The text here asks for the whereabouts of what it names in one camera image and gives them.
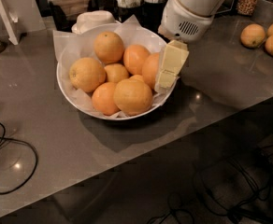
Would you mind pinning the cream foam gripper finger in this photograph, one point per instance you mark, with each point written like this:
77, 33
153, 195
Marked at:
172, 58

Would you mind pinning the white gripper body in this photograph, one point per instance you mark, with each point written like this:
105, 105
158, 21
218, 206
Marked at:
180, 21

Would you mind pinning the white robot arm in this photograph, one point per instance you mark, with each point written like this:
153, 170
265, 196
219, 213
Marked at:
218, 60

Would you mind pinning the small hidden orange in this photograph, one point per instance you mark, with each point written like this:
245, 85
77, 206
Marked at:
137, 77

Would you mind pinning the front large orange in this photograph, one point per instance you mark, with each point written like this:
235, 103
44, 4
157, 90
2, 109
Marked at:
133, 96

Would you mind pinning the small centre orange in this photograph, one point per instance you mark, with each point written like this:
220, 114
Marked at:
116, 72

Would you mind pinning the white bowl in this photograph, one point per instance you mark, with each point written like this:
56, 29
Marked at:
80, 104

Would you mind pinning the black cup holder middle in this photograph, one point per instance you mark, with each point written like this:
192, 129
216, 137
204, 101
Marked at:
152, 15

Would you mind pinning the black cup holder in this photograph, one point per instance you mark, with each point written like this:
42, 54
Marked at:
152, 15
124, 13

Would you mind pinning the black cup holder left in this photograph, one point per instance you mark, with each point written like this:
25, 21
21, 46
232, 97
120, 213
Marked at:
124, 13

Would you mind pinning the white paper liner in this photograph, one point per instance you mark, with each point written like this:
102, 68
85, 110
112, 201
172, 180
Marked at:
66, 44

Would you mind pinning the white sign stand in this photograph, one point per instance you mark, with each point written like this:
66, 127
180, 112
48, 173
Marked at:
10, 21

